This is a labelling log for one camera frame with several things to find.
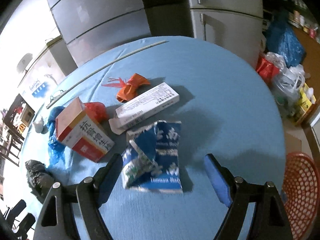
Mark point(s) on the blue snack packet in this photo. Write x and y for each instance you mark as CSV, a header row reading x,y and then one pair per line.
x,y
162,155

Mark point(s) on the dark wooden chair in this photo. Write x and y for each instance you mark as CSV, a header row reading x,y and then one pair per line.
x,y
12,130

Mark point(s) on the red shopping bag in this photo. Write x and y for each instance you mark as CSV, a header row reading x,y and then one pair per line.
x,y
267,67

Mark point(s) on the row of jars and tins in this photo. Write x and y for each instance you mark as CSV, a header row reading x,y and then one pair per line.
x,y
302,17

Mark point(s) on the orange plastic bag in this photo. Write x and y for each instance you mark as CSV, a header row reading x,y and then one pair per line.
x,y
131,87

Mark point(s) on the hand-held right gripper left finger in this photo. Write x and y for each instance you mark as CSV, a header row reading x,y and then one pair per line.
x,y
110,180

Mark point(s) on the white refrigerator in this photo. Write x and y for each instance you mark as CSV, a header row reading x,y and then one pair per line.
x,y
225,30

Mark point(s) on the red and white medicine box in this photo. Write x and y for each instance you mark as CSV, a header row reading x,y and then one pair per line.
x,y
77,130

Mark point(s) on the crumpled black plastic bag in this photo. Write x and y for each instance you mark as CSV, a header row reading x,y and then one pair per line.
x,y
37,175

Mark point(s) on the white cabinet with blue print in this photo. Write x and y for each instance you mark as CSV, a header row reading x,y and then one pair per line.
x,y
40,85

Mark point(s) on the grey refrigerator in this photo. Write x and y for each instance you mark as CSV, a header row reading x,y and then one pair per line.
x,y
100,17

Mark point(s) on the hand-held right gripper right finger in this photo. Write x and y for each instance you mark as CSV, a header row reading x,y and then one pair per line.
x,y
217,180

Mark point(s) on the red plastic basket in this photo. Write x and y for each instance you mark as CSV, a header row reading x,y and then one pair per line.
x,y
302,192

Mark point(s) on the white tissue wad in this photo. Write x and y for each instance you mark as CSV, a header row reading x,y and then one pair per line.
x,y
40,126

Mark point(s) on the clear plastic bags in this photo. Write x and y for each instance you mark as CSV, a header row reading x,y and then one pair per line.
x,y
287,85

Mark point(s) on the white round device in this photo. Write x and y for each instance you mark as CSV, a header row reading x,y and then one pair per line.
x,y
24,61

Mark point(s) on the wooden cabinet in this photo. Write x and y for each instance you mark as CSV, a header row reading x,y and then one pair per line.
x,y
306,45

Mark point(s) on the yellow cardboard box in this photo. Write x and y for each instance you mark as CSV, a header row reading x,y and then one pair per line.
x,y
305,100

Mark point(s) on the crumpled red plastic bag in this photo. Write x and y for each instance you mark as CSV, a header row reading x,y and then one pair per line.
x,y
97,111

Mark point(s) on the large blue plastic bag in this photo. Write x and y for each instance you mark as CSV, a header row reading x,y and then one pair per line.
x,y
285,40

